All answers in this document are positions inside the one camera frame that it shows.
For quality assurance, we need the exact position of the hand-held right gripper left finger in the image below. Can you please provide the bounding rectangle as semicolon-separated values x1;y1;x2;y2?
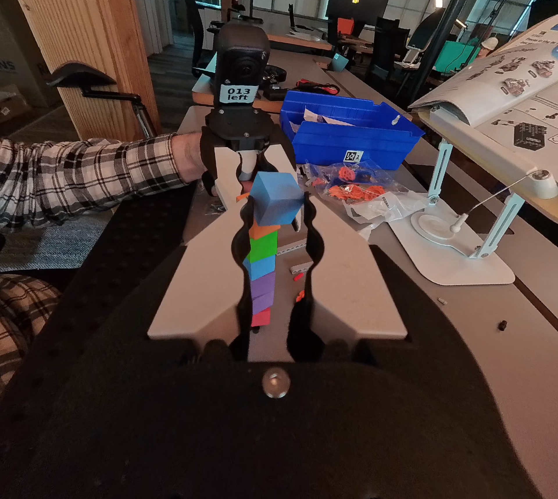
147;196;255;340

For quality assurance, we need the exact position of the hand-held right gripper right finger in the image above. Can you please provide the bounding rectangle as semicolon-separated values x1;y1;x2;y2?
304;193;408;340

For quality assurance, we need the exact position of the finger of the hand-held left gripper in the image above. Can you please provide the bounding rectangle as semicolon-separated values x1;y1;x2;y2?
264;142;305;233
214;147;252;213

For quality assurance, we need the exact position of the blue foam cube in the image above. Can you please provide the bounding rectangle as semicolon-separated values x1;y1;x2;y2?
249;172;304;227
243;254;277;281

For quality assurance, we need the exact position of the orange foam cube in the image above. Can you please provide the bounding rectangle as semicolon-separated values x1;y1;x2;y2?
236;191;282;240

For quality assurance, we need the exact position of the clear bag of orange gears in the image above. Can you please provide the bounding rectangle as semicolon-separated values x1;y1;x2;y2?
305;161;410;203

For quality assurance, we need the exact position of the green foam cube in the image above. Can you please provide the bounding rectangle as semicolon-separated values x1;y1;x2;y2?
248;231;279;264

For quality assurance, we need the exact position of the person's left forearm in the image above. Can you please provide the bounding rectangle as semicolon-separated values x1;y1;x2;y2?
0;135;184;229

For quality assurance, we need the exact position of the person's left hand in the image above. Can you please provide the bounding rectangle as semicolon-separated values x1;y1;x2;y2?
174;132;217;199

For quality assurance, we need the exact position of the white paper sheet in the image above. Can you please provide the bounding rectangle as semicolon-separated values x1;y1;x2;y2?
303;108;345;124

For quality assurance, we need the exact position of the dark perforated panel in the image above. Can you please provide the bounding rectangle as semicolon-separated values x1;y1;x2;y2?
0;181;197;399

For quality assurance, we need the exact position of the white metal stand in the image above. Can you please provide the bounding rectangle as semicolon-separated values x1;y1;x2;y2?
388;139;526;286

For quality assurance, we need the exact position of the wooden topped table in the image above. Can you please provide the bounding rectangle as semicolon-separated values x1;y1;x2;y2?
266;30;334;52

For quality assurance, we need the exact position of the black office chair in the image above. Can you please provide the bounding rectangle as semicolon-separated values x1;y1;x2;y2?
176;0;205;76
368;17;410;85

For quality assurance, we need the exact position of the black chair armrest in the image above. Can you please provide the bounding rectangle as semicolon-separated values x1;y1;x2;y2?
46;62;158;138

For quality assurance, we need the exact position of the large wooden pillar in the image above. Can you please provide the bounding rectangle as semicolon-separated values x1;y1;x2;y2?
0;0;160;140

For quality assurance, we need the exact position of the tan round table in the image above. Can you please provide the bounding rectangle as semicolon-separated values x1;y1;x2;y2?
418;108;558;225

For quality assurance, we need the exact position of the green board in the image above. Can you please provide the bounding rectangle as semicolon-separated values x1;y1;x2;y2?
436;40;482;72

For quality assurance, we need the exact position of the brown printed cardboard carton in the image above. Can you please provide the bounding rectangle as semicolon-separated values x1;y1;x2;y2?
0;0;59;124

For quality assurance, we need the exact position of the black steel pillar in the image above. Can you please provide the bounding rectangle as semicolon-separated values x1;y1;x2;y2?
410;0;493;103

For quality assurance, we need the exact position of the instruction booklet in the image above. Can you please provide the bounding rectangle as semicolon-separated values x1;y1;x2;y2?
407;15;558;155

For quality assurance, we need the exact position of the red handled tool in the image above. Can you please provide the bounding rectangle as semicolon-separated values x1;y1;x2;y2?
296;79;341;95

